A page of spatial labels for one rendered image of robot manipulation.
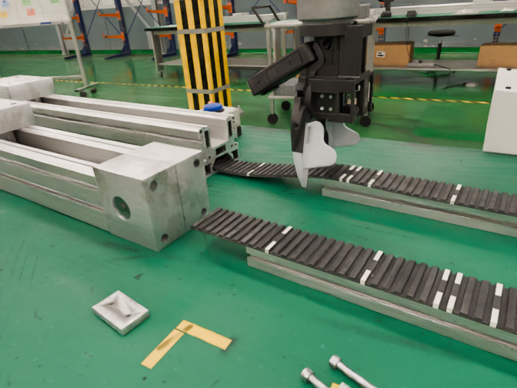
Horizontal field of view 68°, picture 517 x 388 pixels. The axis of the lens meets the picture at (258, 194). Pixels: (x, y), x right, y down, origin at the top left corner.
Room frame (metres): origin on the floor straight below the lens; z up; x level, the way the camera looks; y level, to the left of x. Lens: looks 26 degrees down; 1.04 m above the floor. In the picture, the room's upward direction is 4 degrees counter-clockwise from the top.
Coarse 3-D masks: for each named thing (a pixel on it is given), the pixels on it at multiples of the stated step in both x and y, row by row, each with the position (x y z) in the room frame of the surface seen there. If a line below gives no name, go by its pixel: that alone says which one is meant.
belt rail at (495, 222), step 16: (336, 192) 0.49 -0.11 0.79; (352, 192) 0.48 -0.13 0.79; (368, 192) 0.46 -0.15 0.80; (384, 192) 0.45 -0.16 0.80; (384, 208) 0.45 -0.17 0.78; (400, 208) 0.44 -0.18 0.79; (416, 208) 0.42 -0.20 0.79; (432, 208) 0.42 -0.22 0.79; (448, 208) 0.40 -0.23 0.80; (464, 208) 0.39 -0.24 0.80; (464, 224) 0.39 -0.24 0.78; (480, 224) 0.38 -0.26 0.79; (496, 224) 0.37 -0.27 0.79; (512, 224) 0.37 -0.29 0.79
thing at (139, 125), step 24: (48, 96) 0.98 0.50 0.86; (72, 96) 0.95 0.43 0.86; (48, 120) 0.85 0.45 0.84; (72, 120) 0.81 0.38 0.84; (96, 120) 0.74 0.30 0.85; (120, 120) 0.70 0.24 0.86; (144, 120) 0.68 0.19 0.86; (168, 120) 0.73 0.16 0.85; (192, 120) 0.70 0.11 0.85; (216, 120) 0.66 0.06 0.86; (144, 144) 0.67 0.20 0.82; (168, 144) 0.63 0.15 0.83; (192, 144) 0.60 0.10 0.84; (216, 144) 0.63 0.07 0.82
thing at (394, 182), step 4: (392, 176) 0.47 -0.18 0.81; (396, 176) 0.47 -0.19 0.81; (400, 176) 0.47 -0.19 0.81; (404, 176) 0.47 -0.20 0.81; (388, 180) 0.46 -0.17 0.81; (392, 180) 0.46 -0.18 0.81; (396, 180) 0.47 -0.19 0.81; (400, 180) 0.46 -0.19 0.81; (404, 180) 0.46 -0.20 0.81; (384, 184) 0.46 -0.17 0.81; (388, 184) 0.45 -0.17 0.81; (392, 184) 0.45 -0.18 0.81; (396, 184) 0.45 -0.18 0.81; (400, 184) 0.45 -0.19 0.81; (384, 188) 0.44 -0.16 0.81; (388, 188) 0.44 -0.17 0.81; (392, 188) 0.44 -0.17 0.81; (396, 188) 0.44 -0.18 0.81
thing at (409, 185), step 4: (412, 176) 0.47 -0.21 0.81; (408, 180) 0.46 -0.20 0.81; (412, 180) 0.46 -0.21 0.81; (416, 180) 0.46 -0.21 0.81; (420, 180) 0.46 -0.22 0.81; (404, 184) 0.45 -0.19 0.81; (408, 184) 0.45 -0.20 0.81; (412, 184) 0.45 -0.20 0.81; (416, 184) 0.45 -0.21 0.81; (400, 188) 0.44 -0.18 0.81; (404, 188) 0.44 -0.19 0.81; (408, 188) 0.44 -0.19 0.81; (412, 188) 0.44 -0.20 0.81; (416, 188) 0.44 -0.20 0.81; (396, 192) 0.43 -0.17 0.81; (400, 192) 0.43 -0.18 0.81; (404, 192) 0.43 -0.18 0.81; (408, 192) 0.42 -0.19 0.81; (412, 192) 0.43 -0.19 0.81
